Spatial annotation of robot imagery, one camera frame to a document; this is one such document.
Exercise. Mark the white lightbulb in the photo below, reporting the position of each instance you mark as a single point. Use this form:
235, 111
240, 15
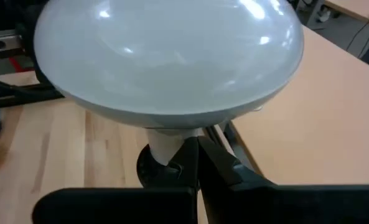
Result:
171, 62

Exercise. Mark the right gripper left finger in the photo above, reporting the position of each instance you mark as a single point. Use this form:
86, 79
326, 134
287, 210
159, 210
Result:
115, 207

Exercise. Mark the silver table lamp base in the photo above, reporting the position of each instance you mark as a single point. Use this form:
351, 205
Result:
150, 171

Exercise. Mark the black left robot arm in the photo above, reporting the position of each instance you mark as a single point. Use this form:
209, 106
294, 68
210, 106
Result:
3, 12

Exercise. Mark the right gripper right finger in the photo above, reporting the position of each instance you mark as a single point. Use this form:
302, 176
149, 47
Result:
296, 205

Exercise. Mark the beige laminate table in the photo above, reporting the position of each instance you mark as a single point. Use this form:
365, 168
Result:
327, 124
352, 7

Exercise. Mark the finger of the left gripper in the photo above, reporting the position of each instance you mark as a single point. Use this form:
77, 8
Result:
31, 46

